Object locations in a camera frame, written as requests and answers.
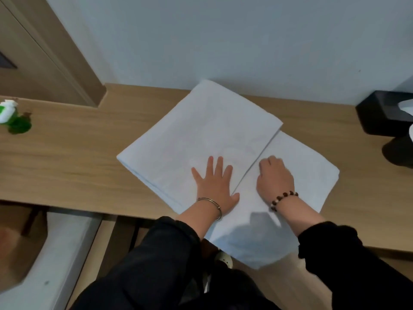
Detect person's left hand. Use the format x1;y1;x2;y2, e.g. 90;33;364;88
191;156;240;217

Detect person's right hand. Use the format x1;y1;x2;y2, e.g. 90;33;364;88
256;155;296;206

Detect white towel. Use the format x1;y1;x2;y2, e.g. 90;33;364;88
117;79;340;270

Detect person's right forearm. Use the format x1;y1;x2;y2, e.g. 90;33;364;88
274;194;413;310

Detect person's left forearm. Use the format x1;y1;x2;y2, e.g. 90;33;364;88
139;199;223;288

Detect thin metal bangle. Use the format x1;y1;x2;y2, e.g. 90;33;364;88
197;197;223;221

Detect white shoe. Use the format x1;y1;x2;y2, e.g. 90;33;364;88
214;250;234;270

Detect black trousers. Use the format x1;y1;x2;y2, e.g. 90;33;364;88
179;239;282;310

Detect black tissue box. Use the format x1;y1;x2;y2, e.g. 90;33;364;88
356;90;413;138

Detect black round container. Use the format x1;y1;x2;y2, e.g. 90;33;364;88
382;135;413;169

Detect white tissue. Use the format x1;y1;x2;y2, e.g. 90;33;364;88
398;99;413;117

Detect white bed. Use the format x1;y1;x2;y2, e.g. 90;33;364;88
0;208;103;310

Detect green bottle with white cap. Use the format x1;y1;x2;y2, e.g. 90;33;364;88
0;99;32;135

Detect brown wooden door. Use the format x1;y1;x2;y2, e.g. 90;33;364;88
0;0;107;108

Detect brown and white bead bracelet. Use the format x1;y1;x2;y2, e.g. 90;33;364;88
270;191;299;212

